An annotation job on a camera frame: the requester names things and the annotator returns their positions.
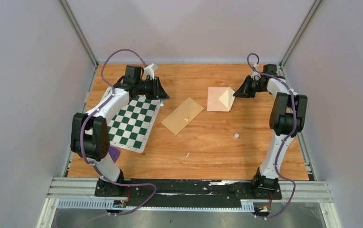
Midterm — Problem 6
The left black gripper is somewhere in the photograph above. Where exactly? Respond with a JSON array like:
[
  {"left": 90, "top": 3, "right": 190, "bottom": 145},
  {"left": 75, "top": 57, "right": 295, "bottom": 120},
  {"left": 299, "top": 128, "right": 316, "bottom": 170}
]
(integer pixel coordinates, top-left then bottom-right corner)
[{"left": 135, "top": 77, "right": 169, "bottom": 101}]

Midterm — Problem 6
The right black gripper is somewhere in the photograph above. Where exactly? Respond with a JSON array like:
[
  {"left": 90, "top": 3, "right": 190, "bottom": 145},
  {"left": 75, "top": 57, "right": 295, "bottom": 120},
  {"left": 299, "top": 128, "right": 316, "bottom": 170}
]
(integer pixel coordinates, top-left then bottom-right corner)
[{"left": 234, "top": 75, "right": 267, "bottom": 99}]

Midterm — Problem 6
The pink paper envelope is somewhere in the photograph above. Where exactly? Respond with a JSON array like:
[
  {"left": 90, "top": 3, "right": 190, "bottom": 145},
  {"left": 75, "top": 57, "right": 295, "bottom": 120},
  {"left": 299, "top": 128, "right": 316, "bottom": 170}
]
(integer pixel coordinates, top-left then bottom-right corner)
[{"left": 207, "top": 87, "right": 235, "bottom": 112}]

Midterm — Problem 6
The tan kraft envelope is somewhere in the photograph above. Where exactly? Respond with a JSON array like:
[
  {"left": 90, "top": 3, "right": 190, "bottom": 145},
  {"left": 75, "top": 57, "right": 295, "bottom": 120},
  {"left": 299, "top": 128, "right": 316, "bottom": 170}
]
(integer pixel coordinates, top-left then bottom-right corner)
[{"left": 161, "top": 98, "right": 204, "bottom": 135}]

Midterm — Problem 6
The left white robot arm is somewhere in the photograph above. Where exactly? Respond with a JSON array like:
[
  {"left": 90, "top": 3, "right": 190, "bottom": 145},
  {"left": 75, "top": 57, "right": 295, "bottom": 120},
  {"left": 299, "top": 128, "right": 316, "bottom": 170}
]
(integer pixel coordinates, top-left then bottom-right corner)
[{"left": 70, "top": 64, "right": 169, "bottom": 196}]

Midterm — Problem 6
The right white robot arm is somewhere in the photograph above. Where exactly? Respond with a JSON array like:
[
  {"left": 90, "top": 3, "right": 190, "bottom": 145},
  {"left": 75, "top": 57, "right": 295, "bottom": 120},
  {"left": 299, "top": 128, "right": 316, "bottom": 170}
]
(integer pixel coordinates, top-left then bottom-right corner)
[{"left": 233, "top": 64, "right": 308, "bottom": 199}]

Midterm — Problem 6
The green white chessboard mat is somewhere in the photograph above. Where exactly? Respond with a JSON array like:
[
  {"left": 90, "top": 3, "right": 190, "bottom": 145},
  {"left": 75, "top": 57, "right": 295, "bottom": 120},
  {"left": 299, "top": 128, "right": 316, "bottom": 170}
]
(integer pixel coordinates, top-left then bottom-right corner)
[{"left": 108, "top": 96, "right": 160, "bottom": 153}]

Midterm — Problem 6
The purple plastic piece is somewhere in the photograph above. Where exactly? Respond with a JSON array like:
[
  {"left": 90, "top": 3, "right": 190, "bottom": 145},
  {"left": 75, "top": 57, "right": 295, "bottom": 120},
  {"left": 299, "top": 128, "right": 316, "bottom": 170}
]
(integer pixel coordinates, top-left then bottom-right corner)
[{"left": 108, "top": 145, "right": 121, "bottom": 163}]

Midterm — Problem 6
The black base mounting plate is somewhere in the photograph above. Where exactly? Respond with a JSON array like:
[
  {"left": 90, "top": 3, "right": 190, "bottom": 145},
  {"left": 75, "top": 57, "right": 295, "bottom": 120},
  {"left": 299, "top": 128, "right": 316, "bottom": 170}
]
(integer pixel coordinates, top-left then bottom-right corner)
[{"left": 94, "top": 179, "right": 282, "bottom": 208}]

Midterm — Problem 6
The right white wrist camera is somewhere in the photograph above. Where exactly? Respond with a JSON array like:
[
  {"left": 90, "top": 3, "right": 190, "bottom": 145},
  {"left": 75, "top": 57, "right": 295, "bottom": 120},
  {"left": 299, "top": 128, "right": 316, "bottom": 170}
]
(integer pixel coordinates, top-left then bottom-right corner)
[{"left": 251, "top": 63, "right": 261, "bottom": 81}]

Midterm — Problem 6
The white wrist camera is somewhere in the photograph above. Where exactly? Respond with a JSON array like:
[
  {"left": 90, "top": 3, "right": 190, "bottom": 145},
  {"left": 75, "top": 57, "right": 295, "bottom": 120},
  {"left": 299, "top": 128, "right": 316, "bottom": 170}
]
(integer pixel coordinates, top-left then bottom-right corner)
[
  {"left": 144, "top": 63, "right": 158, "bottom": 80},
  {"left": 251, "top": 63, "right": 261, "bottom": 81}
]

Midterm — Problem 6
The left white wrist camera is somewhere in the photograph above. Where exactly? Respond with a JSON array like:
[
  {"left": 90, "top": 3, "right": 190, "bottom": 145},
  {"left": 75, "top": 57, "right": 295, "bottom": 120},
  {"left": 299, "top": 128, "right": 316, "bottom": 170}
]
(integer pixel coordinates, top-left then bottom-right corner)
[{"left": 144, "top": 63, "right": 158, "bottom": 80}]

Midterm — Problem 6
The aluminium frame rail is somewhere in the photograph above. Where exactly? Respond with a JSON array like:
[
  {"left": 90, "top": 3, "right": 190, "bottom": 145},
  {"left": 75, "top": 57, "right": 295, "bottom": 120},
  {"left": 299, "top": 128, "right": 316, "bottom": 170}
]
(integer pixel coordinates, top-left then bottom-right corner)
[{"left": 37, "top": 178, "right": 341, "bottom": 228}]

